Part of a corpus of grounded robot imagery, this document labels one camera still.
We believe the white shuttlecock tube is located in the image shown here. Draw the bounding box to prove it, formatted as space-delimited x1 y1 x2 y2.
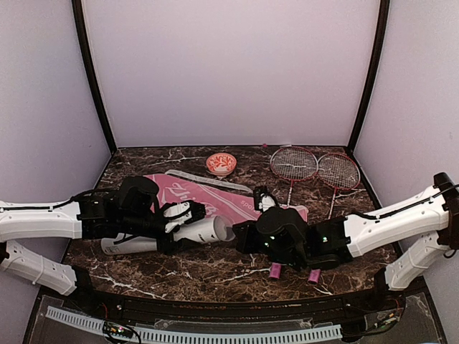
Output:
100 216 220 255

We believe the clear plastic tube lid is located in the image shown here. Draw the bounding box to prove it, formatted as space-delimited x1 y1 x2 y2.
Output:
214 216 235 242

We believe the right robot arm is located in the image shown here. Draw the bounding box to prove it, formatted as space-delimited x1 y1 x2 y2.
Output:
232 173 458 311

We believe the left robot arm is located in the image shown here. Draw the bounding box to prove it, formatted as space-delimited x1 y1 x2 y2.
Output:
1 176 206 312

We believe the left red badminton racket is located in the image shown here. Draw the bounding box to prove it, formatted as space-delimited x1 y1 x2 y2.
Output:
270 145 319 280

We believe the red badminton racket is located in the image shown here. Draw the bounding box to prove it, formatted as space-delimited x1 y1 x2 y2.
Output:
306 153 360 285
270 145 319 280

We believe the right red badminton racket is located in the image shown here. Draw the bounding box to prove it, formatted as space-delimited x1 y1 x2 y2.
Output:
306 153 360 285

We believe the pink racket bag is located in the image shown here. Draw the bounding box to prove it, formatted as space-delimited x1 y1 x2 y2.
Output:
143 169 309 226

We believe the red white patterned bowl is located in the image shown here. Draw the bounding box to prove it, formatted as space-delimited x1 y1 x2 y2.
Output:
206 153 237 176

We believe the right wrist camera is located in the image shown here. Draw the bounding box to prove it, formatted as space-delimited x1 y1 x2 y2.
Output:
253 186 279 213

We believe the white cable tray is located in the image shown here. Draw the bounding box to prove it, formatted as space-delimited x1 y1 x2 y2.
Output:
45 306 343 343

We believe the left black frame post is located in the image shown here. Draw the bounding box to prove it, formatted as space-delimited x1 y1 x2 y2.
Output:
71 0 118 155

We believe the black frame post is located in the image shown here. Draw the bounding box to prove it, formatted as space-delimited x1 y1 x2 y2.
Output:
71 0 118 155
346 0 391 156

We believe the right black frame post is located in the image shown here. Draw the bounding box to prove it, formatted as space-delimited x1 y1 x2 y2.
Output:
346 0 391 156

